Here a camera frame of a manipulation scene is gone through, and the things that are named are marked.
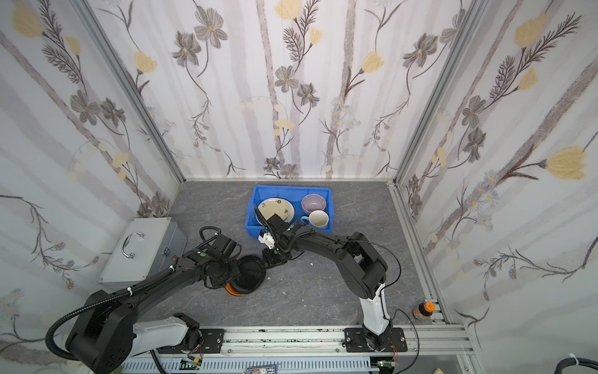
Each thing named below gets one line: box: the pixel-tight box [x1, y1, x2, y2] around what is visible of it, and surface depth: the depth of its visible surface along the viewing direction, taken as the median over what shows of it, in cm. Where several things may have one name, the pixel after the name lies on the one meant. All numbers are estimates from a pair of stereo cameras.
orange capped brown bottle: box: [412, 301, 436, 322], surface depth 76 cm
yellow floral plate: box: [254, 197, 296, 226], surface depth 109 cm
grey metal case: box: [98, 217, 188, 292], surface depth 79 cm
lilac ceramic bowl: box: [300, 193, 327, 215], surface depth 108 cm
